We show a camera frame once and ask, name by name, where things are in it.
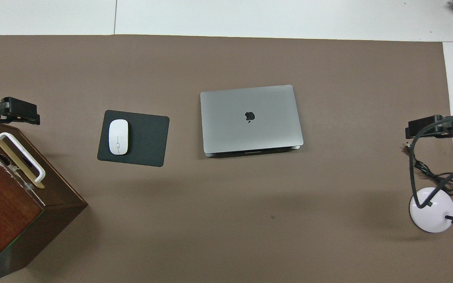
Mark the silver grey laptop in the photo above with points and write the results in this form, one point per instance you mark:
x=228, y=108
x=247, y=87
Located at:
x=230, y=125

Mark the brass box plate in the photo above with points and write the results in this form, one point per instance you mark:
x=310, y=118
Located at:
x=3, y=147

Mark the white desk lamp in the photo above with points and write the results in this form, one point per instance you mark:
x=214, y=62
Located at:
x=431, y=212

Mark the white computer mouse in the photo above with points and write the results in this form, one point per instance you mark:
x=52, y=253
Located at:
x=118, y=135

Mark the black mouse pad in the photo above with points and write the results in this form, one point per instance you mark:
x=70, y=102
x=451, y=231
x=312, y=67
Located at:
x=148, y=137

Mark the brown table mat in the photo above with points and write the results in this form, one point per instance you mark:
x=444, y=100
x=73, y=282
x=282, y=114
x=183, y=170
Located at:
x=250, y=216

